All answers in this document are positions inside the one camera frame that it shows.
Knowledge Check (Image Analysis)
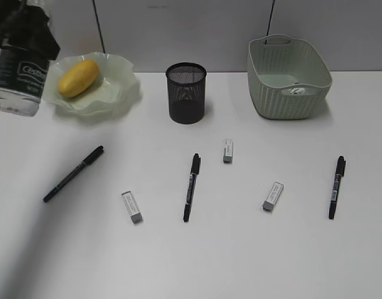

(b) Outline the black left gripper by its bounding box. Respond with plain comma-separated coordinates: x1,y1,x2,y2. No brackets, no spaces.
0,0,60,60

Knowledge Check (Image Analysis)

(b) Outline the clear water bottle green label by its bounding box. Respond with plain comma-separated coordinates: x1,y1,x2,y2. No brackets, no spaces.
0,0,52,118

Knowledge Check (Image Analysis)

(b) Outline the yellow mango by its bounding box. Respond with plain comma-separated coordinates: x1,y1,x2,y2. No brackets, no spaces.
58,59,99,98

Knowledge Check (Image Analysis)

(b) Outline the black marker pen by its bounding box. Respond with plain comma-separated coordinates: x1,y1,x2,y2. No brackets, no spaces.
328,156,347,220
183,153,201,222
43,146,104,203

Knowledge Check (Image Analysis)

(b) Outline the waste paper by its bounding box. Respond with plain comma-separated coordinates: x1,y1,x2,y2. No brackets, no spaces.
289,87,305,95

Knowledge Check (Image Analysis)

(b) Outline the pale green wavy plate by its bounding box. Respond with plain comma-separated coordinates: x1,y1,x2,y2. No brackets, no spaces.
42,52,141,118

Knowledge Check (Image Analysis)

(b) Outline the black mesh pen holder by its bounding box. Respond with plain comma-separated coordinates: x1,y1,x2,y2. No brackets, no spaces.
165,62,207,125

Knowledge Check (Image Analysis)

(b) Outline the grey white eraser left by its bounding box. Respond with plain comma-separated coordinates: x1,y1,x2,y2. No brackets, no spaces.
121,191,143,224

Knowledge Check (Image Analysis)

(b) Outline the grey white eraser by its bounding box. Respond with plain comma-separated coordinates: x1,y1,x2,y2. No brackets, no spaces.
121,191,143,224
262,182,284,212
223,139,234,164

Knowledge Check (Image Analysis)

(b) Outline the grey white eraser top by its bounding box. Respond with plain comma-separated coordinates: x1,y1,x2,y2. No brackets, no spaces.
223,139,234,164

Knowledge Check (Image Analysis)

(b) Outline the pale green woven basket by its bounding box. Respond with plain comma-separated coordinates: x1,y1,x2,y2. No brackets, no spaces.
247,34,332,120

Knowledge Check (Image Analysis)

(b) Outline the grey white eraser right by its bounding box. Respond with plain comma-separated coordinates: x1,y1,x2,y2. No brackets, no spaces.
262,182,284,212

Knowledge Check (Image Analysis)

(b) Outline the black wall cable left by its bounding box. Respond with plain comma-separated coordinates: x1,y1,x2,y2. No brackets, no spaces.
93,0,107,54

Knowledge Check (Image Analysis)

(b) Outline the black wall cable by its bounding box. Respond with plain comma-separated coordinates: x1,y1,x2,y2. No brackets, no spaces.
93,0,107,54
265,0,276,36

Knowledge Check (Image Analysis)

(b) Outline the black wall cable right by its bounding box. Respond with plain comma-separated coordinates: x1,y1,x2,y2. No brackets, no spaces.
265,0,276,36

